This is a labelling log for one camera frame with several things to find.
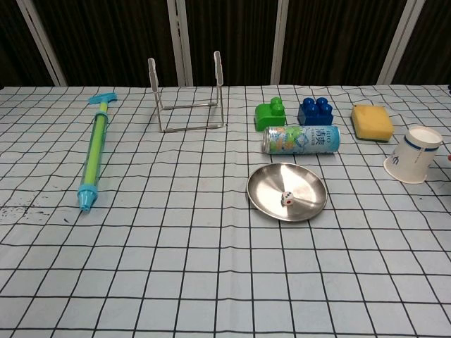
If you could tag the green toy building block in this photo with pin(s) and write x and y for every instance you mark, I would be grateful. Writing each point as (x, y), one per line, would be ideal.
(267, 118)

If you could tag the checkered white tablecloth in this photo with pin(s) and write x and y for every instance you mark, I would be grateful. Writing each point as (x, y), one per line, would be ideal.
(176, 274)

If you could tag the light blue drink can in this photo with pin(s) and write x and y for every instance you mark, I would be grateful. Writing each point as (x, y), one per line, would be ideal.
(303, 140)

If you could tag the blue green toy water pump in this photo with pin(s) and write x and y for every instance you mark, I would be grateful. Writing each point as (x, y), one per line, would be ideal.
(94, 148)

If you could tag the white metal frame post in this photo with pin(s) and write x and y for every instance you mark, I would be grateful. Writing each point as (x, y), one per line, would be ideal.
(397, 42)
(279, 42)
(179, 42)
(42, 42)

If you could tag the blue toy building block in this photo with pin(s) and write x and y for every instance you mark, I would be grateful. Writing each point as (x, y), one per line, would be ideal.
(315, 112)

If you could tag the white paper cup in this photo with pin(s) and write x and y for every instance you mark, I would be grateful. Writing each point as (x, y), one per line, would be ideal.
(412, 158)

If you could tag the small white die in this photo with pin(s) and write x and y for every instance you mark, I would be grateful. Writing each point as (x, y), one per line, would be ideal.
(287, 200)

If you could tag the round metal plate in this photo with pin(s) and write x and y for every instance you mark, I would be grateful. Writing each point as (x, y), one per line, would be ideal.
(271, 186)

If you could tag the yellow sponge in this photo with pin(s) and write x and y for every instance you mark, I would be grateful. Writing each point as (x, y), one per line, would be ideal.
(371, 121)

